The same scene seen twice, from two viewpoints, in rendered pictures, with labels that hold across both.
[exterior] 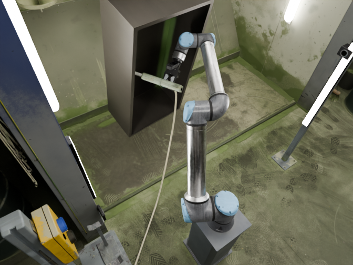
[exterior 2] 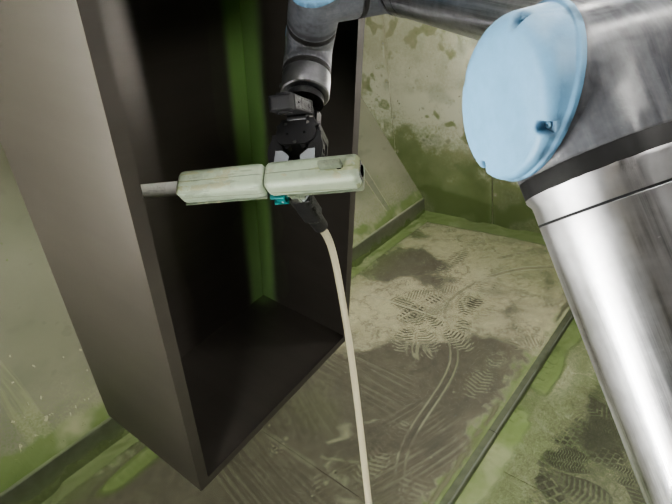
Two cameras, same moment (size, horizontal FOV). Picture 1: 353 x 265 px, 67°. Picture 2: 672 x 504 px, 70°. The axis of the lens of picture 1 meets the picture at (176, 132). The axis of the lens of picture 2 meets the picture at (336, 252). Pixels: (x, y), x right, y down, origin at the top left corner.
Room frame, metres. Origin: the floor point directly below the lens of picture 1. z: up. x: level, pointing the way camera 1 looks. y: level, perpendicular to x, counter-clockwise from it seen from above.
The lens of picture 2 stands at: (0.68, 0.14, 1.41)
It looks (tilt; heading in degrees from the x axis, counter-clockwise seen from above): 28 degrees down; 352
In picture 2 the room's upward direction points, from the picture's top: 9 degrees counter-clockwise
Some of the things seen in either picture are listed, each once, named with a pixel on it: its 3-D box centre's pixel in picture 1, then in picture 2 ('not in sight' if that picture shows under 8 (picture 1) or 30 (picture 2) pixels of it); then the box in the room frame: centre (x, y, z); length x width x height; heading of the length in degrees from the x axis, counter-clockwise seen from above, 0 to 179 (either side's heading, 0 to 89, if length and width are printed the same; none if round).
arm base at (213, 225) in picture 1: (221, 215); not in sight; (0.70, -0.33, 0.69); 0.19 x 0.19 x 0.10
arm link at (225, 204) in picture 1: (223, 206); not in sight; (0.70, -0.32, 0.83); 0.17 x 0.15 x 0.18; 99
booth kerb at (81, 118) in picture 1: (161, 85); (271, 317); (2.61, 0.23, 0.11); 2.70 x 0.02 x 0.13; 127
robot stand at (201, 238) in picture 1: (213, 234); not in sight; (0.70, -0.33, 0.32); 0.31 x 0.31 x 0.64; 37
